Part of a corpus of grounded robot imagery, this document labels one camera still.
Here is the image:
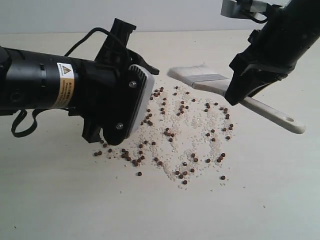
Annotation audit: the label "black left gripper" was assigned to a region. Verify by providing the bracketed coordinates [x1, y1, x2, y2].
[67, 18, 160, 143]

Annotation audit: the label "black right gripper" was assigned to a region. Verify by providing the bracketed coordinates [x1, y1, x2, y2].
[224, 9, 320, 106]

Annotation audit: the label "white wooden paint brush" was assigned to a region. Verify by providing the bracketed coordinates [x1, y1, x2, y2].
[167, 63, 307, 135]

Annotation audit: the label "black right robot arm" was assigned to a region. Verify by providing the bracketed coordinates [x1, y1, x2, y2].
[224, 0, 320, 106]

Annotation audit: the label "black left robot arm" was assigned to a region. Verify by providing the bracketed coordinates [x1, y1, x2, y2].
[0, 19, 159, 146]

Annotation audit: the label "scattered rice grain pile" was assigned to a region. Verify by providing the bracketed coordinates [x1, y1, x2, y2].
[93, 82, 240, 193]

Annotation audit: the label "scattered brown pellets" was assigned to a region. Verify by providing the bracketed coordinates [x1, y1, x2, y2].
[92, 86, 234, 187]

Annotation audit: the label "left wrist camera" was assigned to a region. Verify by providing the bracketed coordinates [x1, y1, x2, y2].
[102, 64, 155, 146]

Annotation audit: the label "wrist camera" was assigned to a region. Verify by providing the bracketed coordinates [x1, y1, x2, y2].
[220, 0, 290, 19]
[102, 64, 155, 146]

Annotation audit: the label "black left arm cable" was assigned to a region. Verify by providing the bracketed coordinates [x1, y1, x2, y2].
[63, 26, 118, 57]

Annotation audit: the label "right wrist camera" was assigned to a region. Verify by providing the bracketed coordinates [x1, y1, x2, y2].
[220, 0, 290, 19]

